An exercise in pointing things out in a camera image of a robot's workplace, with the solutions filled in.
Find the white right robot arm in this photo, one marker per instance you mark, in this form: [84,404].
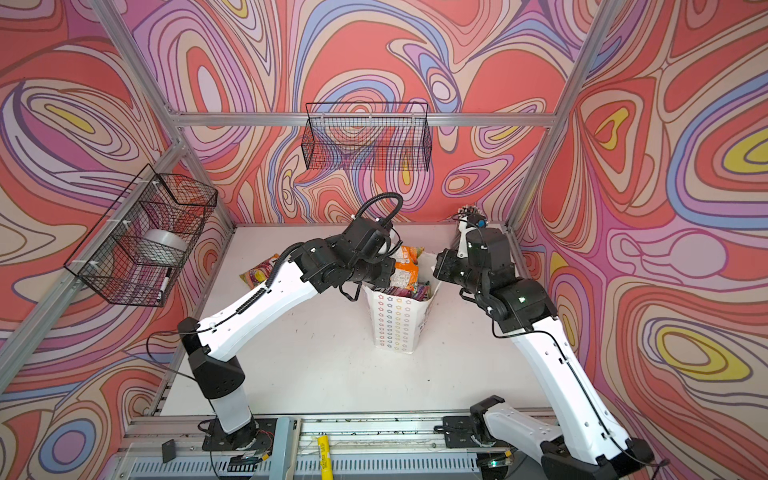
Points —
[587,442]

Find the black wire basket wall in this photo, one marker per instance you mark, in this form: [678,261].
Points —
[112,267]
[367,136]

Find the purple Fox's candy bag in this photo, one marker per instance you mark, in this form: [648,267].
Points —
[421,292]

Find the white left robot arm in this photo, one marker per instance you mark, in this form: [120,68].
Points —
[302,271]

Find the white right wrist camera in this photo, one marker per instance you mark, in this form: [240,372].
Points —
[468,218]

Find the orange snack bag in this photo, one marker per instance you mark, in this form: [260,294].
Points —
[406,273]

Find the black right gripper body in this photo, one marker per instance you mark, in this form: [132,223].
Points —
[457,270]

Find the black wire basket left wall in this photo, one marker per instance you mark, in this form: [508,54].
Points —
[112,267]

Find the red orange Fox's candy bag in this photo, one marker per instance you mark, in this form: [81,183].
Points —
[259,273]

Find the black marker pen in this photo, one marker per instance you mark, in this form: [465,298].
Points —
[162,289]

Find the white printed paper bag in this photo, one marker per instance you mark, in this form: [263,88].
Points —
[397,322]

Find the black wire basket back wall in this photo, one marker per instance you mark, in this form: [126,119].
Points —
[367,136]

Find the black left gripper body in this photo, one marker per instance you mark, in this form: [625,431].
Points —
[378,273]

